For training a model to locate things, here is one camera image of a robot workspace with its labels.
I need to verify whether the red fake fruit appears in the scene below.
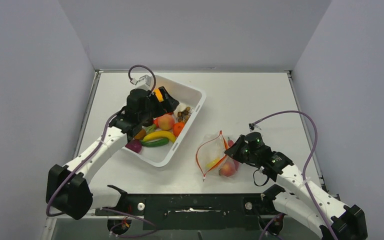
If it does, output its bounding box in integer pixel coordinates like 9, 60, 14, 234
218, 161, 237, 177

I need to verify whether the purple fake onion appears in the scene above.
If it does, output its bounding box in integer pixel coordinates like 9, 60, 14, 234
125, 139, 142, 154

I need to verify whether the small orange fake fruit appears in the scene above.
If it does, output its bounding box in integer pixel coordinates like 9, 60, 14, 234
172, 121, 185, 138

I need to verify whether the fake peach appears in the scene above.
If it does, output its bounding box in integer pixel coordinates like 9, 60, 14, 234
156, 114, 175, 131

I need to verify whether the clear zip top bag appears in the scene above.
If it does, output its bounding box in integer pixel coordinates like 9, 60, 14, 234
195, 130, 240, 181

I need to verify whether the white fake garlic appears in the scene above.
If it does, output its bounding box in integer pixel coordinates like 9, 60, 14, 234
173, 102, 187, 115

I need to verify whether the orange fake carrot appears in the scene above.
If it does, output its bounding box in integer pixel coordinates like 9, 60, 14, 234
153, 112, 172, 128

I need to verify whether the red fake chili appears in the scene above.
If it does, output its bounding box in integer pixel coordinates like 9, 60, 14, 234
227, 137, 235, 148

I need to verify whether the small yellow fake banana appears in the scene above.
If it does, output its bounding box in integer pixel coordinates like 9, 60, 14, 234
142, 130, 177, 143

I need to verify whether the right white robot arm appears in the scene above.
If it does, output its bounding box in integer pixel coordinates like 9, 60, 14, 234
225, 132, 368, 240

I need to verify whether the white plastic bin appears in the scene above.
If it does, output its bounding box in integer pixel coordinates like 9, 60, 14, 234
121, 75, 207, 167

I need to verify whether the brown fake kiwi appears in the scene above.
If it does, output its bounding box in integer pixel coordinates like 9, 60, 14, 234
134, 128, 147, 140

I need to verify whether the green fake chili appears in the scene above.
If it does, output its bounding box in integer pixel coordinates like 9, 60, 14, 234
141, 137, 170, 148

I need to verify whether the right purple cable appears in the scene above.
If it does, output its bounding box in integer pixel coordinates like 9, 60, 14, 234
248, 110, 339, 240

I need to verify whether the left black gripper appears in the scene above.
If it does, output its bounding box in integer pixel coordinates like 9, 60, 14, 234
138, 87, 179, 123

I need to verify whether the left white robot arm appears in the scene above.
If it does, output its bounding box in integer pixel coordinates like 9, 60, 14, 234
45, 86, 179, 220

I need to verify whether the orange yellow fake pepper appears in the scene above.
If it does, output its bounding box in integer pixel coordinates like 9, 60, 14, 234
154, 88, 164, 103

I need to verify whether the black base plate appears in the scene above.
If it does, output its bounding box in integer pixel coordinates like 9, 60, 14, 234
95, 193, 278, 231

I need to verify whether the brown fake berry twig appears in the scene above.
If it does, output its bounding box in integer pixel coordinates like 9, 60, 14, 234
177, 106, 192, 123

